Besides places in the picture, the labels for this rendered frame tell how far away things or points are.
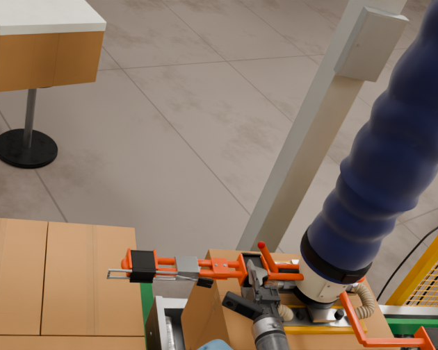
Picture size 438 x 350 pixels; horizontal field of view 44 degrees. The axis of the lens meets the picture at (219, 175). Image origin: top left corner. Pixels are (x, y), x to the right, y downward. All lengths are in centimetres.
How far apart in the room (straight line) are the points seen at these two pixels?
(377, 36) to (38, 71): 184
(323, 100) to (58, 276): 140
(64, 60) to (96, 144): 90
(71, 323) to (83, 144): 194
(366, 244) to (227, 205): 227
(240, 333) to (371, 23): 135
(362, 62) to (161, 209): 174
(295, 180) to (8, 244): 140
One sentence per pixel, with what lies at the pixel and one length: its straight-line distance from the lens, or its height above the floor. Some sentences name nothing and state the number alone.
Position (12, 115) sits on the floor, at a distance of 416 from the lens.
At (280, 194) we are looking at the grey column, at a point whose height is 73.
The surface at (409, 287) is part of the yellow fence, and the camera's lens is 287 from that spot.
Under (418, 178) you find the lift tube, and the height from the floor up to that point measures 172.
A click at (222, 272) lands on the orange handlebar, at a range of 167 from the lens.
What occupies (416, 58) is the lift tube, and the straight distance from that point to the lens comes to 139.
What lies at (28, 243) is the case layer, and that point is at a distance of 252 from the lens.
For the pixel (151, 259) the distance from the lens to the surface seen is 162.
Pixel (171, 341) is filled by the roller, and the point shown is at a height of 55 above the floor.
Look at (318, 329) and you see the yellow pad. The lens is 185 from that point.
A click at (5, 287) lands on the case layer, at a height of 54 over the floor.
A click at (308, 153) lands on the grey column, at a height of 101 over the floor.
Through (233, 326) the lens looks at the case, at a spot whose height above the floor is 107.
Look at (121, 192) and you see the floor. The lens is 365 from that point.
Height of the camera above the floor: 241
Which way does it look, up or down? 36 degrees down
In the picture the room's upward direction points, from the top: 21 degrees clockwise
